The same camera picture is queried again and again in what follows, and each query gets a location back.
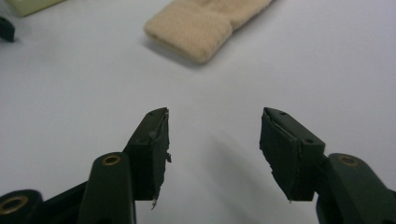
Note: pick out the pale yellow box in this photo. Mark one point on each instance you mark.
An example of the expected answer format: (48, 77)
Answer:
(31, 6)

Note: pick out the beige fuzzy sock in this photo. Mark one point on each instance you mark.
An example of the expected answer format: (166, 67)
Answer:
(199, 28)

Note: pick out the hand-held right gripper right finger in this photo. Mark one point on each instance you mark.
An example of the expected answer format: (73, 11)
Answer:
(289, 155)

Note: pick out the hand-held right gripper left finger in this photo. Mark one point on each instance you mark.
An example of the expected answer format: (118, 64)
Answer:
(149, 155)

